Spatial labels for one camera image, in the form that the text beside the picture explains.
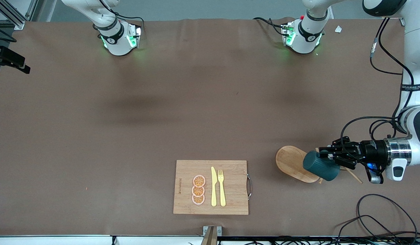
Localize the dark teal cup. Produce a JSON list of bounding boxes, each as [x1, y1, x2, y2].
[[303, 150, 341, 182]]

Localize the wooden mug rack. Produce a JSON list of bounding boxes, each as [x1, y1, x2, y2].
[[275, 145, 364, 184]]

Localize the bamboo cutting board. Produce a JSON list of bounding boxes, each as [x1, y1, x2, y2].
[[173, 160, 253, 215]]

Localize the yellow plastic fork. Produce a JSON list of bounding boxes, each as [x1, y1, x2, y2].
[[218, 169, 227, 207]]

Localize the yellow plastic knife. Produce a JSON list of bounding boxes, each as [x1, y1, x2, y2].
[[211, 166, 217, 207]]

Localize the brown table cover mat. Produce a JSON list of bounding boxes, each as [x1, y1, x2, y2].
[[0, 18, 420, 237]]

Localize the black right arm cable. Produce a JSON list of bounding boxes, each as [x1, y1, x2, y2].
[[0, 26, 17, 43]]

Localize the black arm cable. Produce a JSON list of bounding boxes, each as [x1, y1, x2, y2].
[[0, 26, 17, 43], [341, 17, 415, 144]]

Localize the black looped cable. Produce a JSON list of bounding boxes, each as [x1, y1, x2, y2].
[[356, 194, 418, 243], [338, 215, 401, 244]]

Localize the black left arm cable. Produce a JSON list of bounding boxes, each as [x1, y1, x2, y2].
[[341, 17, 415, 144]]

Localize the black base cable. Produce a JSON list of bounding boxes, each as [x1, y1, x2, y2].
[[113, 13, 145, 33], [253, 17, 286, 36]]

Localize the wooden camera mount bracket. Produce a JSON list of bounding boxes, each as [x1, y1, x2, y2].
[[200, 226, 222, 245]]

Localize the white table edge rail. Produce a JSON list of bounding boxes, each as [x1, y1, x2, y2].
[[0, 235, 204, 245]]

